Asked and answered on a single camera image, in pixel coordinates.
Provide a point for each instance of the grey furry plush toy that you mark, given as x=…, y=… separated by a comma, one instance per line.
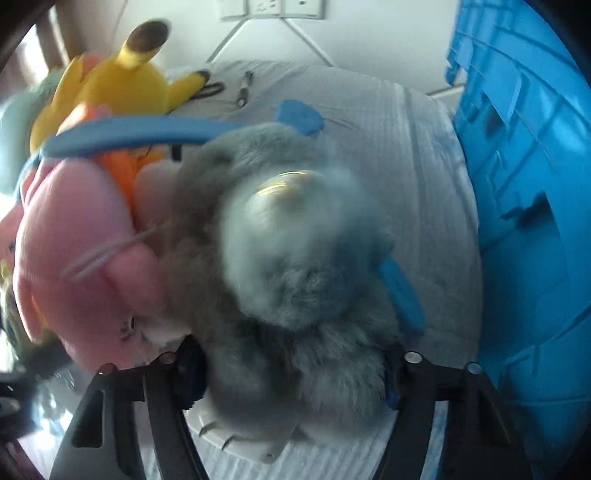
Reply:
x=286, y=277

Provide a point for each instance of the black marker pen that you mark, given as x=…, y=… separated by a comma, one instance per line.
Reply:
x=244, y=87

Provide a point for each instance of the yellow plush toy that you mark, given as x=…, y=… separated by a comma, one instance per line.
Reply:
x=120, y=87

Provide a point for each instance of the pink pig plush orange dress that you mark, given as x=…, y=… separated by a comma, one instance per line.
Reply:
x=83, y=277

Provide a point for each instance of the teal long plush pillow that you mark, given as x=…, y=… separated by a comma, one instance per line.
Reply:
x=18, y=129

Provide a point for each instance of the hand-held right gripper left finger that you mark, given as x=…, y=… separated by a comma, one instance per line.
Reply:
x=191, y=369

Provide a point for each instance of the blue plastic storage crate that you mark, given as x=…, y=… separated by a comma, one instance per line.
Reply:
x=531, y=184

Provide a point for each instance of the blue curved plastic band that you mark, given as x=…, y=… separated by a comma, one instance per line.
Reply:
x=138, y=130

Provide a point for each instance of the white wall socket panel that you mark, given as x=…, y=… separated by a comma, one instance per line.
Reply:
x=272, y=8

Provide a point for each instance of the pink plush toy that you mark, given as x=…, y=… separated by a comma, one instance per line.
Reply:
x=87, y=62

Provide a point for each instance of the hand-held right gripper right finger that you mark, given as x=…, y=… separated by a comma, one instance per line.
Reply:
x=391, y=392

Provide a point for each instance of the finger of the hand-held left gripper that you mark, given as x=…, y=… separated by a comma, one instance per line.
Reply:
x=46, y=362

